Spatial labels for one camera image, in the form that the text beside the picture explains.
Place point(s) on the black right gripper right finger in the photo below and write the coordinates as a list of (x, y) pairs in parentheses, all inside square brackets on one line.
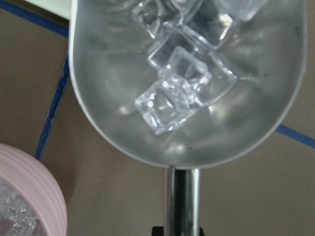
[(201, 232)]

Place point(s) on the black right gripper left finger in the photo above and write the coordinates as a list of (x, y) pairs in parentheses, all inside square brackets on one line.
[(157, 231)]

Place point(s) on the metal ice scoop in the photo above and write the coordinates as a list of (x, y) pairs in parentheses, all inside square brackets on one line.
[(186, 85)]

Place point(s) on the pink bowl of ice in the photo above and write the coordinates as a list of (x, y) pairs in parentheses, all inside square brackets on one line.
[(38, 187)]

